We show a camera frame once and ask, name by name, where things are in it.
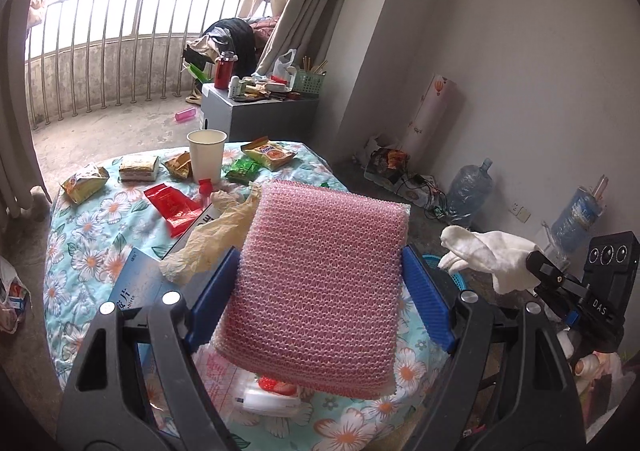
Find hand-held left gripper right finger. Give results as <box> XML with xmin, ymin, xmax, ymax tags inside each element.
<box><xmin>400</xmin><ymin>246</ymin><xmax>588</xmax><ymax>451</ymax></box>

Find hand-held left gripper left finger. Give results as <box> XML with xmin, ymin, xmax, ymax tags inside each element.
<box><xmin>56</xmin><ymin>247</ymin><xmax>242</xmax><ymax>451</ymax></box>

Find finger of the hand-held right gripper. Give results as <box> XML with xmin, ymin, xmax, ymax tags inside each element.
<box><xmin>525</xmin><ymin>250</ymin><xmax>567</xmax><ymax>293</ymax></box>

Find white cotton glove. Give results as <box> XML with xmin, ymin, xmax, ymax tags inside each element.
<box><xmin>438</xmin><ymin>224</ymin><xmax>545</xmax><ymax>294</ymax></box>

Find pink bubble wrap sheet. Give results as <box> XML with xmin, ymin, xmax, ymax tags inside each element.
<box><xmin>210</xmin><ymin>181</ymin><xmax>412</xmax><ymax>401</ymax></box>

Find white strawberry drink bottle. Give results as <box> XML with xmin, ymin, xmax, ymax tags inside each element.
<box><xmin>235</xmin><ymin>375</ymin><xmax>312</xmax><ymax>415</ymax></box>

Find blue plastic basket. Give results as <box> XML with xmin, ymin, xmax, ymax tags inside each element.
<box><xmin>421</xmin><ymin>254</ymin><xmax>472</xmax><ymax>293</ymax></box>

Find blue wrapped water bottle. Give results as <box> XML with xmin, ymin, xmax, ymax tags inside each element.
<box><xmin>549</xmin><ymin>185</ymin><xmax>602</xmax><ymax>253</ymax></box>

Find beige plastic bag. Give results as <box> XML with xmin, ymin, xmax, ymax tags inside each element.
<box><xmin>159</xmin><ymin>182</ymin><xmax>264</xmax><ymax>288</ymax></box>

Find white flat box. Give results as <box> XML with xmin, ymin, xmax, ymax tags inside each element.
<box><xmin>171</xmin><ymin>203</ymin><xmax>222</xmax><ymax>254</ymax></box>

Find blue white card box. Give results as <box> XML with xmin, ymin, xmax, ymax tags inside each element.
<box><xmin>106</xmin><ymin>245</ymin><xmax>177</xmax><ymax>372</ymax></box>

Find clear red printed wrapper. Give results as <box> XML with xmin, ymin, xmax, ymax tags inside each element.
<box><xmin>194</xmin><ymin>345</ymin><xmax>258</xmax><ymax>434</ymax></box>

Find red plastic wrapper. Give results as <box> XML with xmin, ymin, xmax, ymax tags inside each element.
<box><xmin>143</xmin><ymin>183</ymin><xmax>204</xmax><ymax>238</ymax></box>

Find large clear water jug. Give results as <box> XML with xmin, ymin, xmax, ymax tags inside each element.
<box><xmin>444</xmin><ymin>158</ymin><xmax>495</xmax><ymax>228</ymax></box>

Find floral blue tablecloth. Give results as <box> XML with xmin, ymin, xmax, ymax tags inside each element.
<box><xmin>42</xmin><ymin>138</ymin><xmax>437</xmax><ymax>451</ymax></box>

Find small green snack packet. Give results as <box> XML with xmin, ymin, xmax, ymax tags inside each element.
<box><xmin>224</xmin><ymin>156</ymin><xmax>261</xmax><ymax>184</ymax></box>

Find brown yellow snack packet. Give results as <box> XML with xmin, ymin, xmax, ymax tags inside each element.
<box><xmin>163</xmin><ymin>150</ymin><xmax>194</xmax><ymax>180</ymax></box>

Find snack bag on floor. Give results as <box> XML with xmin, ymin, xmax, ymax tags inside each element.
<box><xmin>363</xmin><ymin>136</ymin><xmax>412</xmax><ymax>184</ymax></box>

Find white paper cup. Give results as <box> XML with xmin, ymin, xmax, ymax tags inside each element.
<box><xmin>187</xmin><ymin>129</ymin><xmax>229</xmax><ymax>183</ymax></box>

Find beige cracker packet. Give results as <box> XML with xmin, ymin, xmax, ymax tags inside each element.
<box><xmin>118</xmin><ymin>154</ymin><xmax>161</xmax><ymax>182</ymax></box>

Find orange yellow snack packet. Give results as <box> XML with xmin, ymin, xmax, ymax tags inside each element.
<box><xmin>241</xmin><ymin>137</ymin><xmax>299</xmax><ymax>171</ymax></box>

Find white patterned paper roll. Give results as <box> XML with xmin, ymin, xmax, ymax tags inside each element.
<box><xmin>402</xmin><ymin>73</ymin><xmax>460</xmax><ymax>155</ymax></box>

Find grey cabinet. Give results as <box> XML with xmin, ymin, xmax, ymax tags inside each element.
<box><xmin>199</xmin><ymin>82</ymin><xmax>320</xmax><ymax>143</ymax></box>

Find clear plastic shopping bag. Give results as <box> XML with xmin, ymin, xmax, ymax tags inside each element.
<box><xmin>0</xmin><ymin>255</ymin><xmax>27</xmax><ymax>335</ymax></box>

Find red thermos bottle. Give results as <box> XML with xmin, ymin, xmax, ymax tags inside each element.
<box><xmin>214</xmin><ymin>50</ymin><xmax>239</xmax><ymax>90</ymax></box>

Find green plastic basket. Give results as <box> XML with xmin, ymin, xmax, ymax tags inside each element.
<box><xmin>291</xmin><ymin>68</ymin><xmax>326</xmax><ymax>97</ymax></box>

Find white plastic bag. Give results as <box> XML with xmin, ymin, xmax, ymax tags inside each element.
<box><xmin>272</xmin><ymin>49</ymin><xmax>297</xmax><ymax>82</ymax></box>

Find dark clothes pile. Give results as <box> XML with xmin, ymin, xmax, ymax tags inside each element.
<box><xmin>182</xmin><ymin>16</ymin><xmax>281</xmax><ymax>78</ymax></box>

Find grey curtain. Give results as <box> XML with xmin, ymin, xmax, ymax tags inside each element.
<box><xmin>0</xmin><ymin>0</ymin><xmax>54</xmax><ymax>223</ymax></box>

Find metal balcony railing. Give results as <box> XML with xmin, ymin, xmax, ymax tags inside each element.
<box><xmin>25</xmin><ymin>0</ymin><xmax>246</xmax><ymax>130</ymax></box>

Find beige curtain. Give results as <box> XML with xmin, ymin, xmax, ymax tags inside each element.
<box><xmin>254</xmin><ymin>0</ymin><xmax>382</xmax><ymax>84</ymax></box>

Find black cable tangle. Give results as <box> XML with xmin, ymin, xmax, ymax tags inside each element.
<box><xmin>397</xmin><ymin>170</ymin><xmax>452</xmax><ymax>219</ymax></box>

